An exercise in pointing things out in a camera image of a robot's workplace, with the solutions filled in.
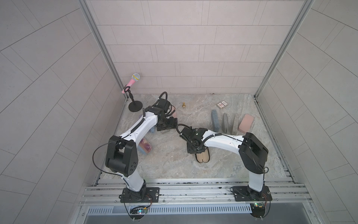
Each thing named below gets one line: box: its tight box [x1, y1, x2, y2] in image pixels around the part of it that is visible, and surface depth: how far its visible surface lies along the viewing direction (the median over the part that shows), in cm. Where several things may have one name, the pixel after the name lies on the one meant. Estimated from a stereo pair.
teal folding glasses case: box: [231, 113, 239, 136], surface depth 93 cm
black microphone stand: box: [123, 85, 143, 112], surface depth 110 cm
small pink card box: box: [215, 99, 229, 110], surface depth 111 cm
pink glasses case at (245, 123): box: [237, 113, 255, 134], surface depth 99 cm
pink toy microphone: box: [121, 72, 141, 94], surface depth 95 cm
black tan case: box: [194, 146, 210, 163], surface depth 84 cm
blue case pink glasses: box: [137, 137, 153, 155], surface depth 87 cm
